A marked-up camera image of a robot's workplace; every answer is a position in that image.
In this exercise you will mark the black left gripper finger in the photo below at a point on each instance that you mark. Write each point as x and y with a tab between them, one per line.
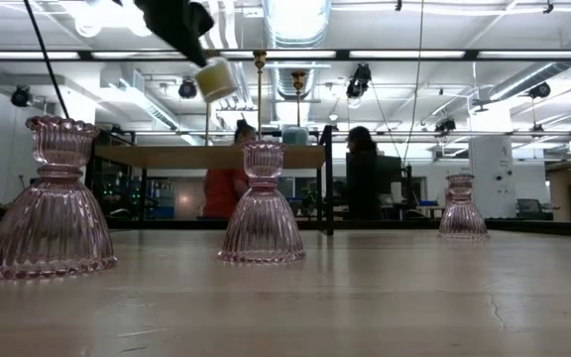
171	25
202	19

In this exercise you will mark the short gold candlestick holder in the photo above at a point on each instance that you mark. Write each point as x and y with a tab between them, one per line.
299	78

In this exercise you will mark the black office chair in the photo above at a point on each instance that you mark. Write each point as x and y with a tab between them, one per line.
531	208

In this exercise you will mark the pink ribbed glass candle holder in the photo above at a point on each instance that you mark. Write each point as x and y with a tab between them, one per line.
263	223
462	218
47	223

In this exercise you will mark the black hanging camera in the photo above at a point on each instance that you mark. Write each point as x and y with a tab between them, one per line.
20	96
187	89
540	90
360	79

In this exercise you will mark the yellow candle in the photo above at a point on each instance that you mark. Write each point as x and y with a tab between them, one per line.
216	82

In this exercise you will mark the tall gold candlestick holder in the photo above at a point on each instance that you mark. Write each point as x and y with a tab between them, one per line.
207	124
260	59

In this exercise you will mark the white cabinet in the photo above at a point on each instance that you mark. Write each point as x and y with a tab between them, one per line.
491	168

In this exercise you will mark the black aluminium rig frame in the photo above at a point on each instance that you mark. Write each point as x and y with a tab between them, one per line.
342	54

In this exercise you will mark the person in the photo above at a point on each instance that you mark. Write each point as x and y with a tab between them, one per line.
221	191
362	183

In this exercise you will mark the blue candle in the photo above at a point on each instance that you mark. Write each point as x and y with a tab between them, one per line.
295	136

